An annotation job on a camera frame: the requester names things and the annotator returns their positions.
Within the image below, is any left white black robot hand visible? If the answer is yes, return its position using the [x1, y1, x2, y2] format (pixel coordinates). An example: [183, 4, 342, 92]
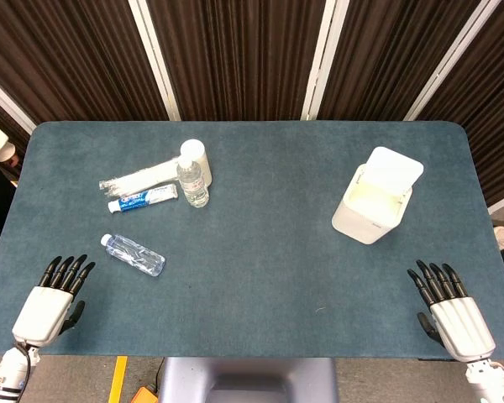
[11, 254, 97, 348]

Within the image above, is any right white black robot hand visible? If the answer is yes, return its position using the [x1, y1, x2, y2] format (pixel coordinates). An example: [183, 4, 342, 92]
[407, 259, 496, 363]

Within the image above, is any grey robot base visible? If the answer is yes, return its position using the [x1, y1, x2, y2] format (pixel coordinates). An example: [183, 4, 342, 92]
[157, 357, 340, 403]

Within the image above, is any white open-lid bin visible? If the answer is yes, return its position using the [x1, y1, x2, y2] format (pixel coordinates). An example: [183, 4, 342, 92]
[331, 162, 414, 245]

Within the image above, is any white plastic container lid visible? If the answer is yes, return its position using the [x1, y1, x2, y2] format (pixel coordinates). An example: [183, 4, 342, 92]
[364, 145, 425, 195]

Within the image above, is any yellow floor tape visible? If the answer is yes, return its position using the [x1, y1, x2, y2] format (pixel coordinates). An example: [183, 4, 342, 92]
[108, 355, 129, 403]

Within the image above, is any clear water bottle white cap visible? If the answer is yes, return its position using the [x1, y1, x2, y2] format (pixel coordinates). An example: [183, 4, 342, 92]
[100, 233, 167, 278]
[176, 156, 211, 209]

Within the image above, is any orange box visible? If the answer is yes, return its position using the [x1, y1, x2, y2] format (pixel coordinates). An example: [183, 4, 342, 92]
[129, 385, 160, 403]

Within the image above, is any blue white toothpaste tube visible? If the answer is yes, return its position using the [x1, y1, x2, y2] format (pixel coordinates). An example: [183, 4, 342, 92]
[107, 183, 179, 214]

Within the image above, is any clear bag of white sticks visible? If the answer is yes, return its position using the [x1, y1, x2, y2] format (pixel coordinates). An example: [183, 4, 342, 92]
[98, 157, 182, 200]

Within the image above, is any white opaque plastic bottle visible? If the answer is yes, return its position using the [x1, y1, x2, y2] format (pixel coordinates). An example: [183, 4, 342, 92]
[180, 139, 213, 188]

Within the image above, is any blue felt table mat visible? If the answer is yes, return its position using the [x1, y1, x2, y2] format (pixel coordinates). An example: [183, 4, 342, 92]
[0, 120, 504, 360]

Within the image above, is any black cable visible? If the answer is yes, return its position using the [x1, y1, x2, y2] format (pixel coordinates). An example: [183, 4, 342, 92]
[152, 357, 165, 390]

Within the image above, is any white partition post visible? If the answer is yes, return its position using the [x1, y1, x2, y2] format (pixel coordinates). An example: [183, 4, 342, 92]
[300, 0, 342, 122]
[0, 69, 37, 135]
[403, 0, 504, 122]
[128, 0, 182, 123]

